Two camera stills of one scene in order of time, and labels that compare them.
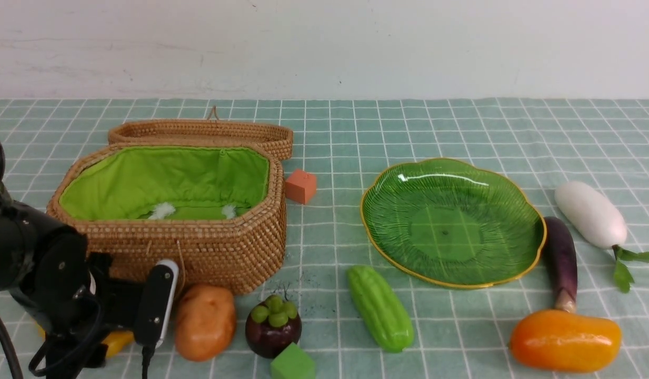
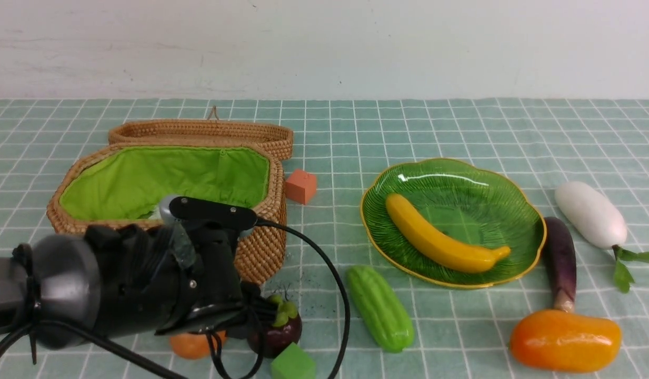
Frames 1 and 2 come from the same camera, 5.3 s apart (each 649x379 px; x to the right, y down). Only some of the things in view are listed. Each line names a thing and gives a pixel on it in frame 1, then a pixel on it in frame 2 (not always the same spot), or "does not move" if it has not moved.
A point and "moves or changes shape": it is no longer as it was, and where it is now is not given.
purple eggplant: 561,252 does not move
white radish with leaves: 596,219 does not move
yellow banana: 113,343 moves or changes shape
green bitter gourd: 384,314 does not move
